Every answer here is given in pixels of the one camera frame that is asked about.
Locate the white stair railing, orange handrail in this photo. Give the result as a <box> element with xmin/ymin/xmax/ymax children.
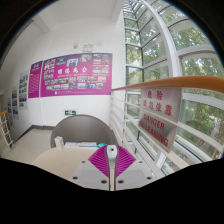
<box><xmin>0</xmin><ymin>109</ymin><xmax>14</xmax><ymax>149</ymax></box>

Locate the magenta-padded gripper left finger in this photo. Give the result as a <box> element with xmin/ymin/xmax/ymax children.
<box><xmin>69</xmin><ymin>144</ymin><xmax>111</xmax><ymax>192</ymax></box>

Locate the large magenta photo poster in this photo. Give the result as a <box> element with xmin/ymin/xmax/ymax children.
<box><xmin>39</xmin><ymin>52</ymin><xmax>114</xmax><ymax>98</ymax></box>

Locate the white railing with orange handrail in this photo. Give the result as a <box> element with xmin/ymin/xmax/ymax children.
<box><xmin>109</xmin><ymin>75</ymin><xmax>224</xmax><ymax>179</ymax></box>

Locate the small white charger block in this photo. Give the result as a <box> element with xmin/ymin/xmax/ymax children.
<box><xmin>105</xmin><ymin>144</ymin><xmax>119</xmax><ymax>192</ymax></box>

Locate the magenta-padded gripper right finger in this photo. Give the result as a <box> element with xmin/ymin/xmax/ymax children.
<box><xmin>114</xmin><ymin>144</ymin><xmax>158</xmax><ymax>192</ymax></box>

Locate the narrow magenta text poster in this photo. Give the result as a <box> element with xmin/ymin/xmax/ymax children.
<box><xmin>27</xmin><ymin>59</ymin><xmax>44</xmax><ymax>99</ymax></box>

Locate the red-lettered clear warning sign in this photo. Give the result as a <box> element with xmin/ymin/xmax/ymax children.
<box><xmin>139</xmin><ymin>87</ymin><xmax>183</xmax><ymax>123</ymax></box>

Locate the white wall photo panel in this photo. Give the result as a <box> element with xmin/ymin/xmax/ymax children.
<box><xmin>10</xmin><ymin>85</ymin><xmax>20</xmax><ymax>119</ymax></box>
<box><xmin>18</xmin><ymin>69</ymin><xmax>30</xmax><ymax>111</ymax></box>

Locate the green exit sign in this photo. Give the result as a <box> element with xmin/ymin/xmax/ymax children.
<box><xmin>64</xmin><ymin>109</ymin><xmax>77</xmax><ymax>117</ymax></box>

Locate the small white carton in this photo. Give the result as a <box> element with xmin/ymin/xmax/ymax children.
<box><xmin>54</xmin><ymin>135</ymin><xmax>65</xmax><ymax>150</ymax></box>

